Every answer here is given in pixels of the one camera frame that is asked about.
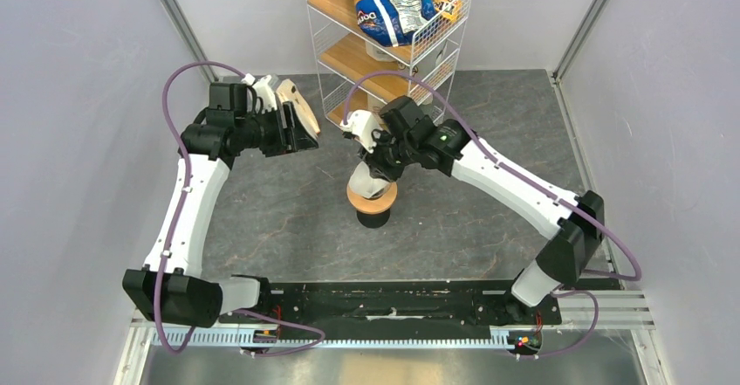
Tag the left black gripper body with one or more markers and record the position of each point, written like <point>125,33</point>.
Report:
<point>263,131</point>

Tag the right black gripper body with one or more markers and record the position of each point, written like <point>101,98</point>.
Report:
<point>390,155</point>

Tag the white paper coffee filter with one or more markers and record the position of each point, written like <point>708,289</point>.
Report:
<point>362,183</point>

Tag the wooden ring dripper holder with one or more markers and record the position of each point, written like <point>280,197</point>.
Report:
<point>374,206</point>

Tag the red black coffee carafe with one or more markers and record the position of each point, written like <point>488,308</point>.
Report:
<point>373,221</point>

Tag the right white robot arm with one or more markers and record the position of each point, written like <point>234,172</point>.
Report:
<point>566,220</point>

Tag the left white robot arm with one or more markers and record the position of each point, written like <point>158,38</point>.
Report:
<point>169,286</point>

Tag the beige filter paper pack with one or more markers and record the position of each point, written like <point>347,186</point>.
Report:
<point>287,91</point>

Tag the white printed cup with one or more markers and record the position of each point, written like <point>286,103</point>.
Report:
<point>429,62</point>

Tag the orange snack packet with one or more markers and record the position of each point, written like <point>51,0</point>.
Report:
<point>448,9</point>

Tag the blue chip bag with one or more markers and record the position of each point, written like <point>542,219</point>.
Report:
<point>393,23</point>

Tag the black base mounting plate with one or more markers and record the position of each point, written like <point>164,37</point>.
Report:
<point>405,310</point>

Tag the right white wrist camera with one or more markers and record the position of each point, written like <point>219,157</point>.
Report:
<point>361,126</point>

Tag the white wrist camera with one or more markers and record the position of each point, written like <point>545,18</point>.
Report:
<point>361,126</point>
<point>265,98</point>

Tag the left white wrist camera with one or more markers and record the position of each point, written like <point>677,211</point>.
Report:
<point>265,98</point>

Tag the white wire shelf rack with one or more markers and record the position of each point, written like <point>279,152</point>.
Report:
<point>369,52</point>

